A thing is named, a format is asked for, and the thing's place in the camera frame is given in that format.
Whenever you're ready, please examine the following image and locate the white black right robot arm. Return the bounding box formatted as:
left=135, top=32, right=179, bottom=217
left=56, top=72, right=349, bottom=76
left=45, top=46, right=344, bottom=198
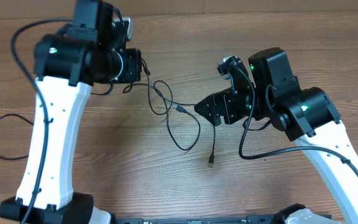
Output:
left=195, top=47, right=358, bottom=223

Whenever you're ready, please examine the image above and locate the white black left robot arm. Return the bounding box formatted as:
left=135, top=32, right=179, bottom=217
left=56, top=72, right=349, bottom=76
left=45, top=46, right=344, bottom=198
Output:
left=0, top=1, right=142, bottom=223

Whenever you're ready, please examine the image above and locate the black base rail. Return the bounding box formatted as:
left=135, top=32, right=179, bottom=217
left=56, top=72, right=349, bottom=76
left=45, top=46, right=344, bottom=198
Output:
left=110, top=203, right=334, bottom=224

